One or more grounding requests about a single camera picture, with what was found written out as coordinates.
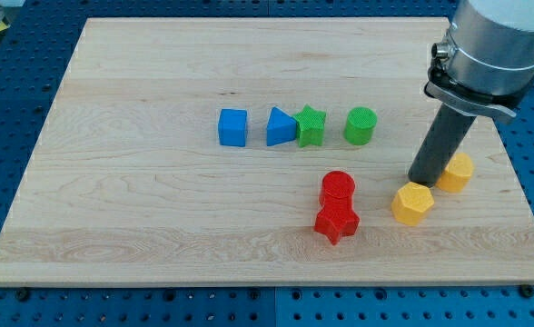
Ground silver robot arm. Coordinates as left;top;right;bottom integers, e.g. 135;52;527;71
425;0;534;124

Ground blue triangle block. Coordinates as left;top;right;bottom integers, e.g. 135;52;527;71
266;106;297;146

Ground blue cube block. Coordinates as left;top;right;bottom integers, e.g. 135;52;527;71
218;108;247;147

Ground green star block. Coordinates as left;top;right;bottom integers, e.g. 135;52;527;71
292;104;326;147

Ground red cylinder block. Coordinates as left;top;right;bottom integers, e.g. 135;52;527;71
319;171;356;208

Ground light wooden board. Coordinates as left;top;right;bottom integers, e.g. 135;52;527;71
0;18;534;288

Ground red star block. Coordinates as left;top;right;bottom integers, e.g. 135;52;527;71
314;198;360;245

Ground green cylinder block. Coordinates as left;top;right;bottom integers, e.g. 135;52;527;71
344;106;377;145

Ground yellow hexagon block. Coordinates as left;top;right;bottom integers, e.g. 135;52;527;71
391;182;435;226

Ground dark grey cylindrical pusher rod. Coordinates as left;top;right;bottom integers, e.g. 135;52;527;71
408;104;475;187

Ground yellow heart block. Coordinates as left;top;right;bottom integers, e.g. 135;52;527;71
436;153;474;193

